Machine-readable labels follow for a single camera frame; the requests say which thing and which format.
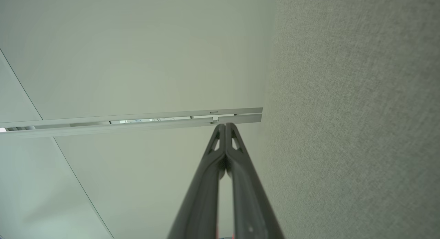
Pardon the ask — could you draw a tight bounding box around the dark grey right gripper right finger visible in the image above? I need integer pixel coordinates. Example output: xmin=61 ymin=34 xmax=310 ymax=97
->
xmin=226 ymin=123 xmax=285 ymax=239

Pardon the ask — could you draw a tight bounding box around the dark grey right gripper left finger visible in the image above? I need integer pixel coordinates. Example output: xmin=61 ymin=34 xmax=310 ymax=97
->
xmin=167 ymin=124 xmax=226 ymax=239

